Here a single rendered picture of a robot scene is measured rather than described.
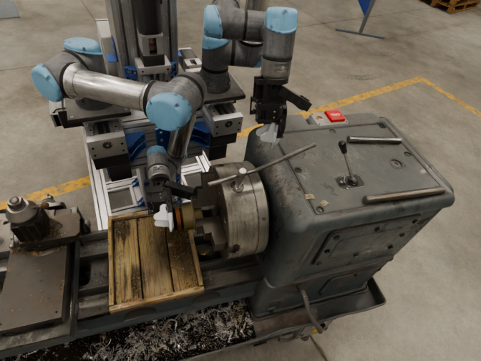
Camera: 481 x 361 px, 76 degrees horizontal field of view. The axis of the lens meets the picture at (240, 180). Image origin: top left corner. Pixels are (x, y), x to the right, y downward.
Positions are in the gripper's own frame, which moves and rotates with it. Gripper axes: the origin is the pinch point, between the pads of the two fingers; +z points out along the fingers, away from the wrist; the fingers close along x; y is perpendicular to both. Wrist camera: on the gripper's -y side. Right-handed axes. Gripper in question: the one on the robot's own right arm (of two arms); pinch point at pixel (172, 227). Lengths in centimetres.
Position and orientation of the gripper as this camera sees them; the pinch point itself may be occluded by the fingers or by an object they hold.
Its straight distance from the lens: 100.6
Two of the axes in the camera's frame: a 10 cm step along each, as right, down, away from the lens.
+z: 2.6, 7.4, -6.2
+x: 1.2, -6.6, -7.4
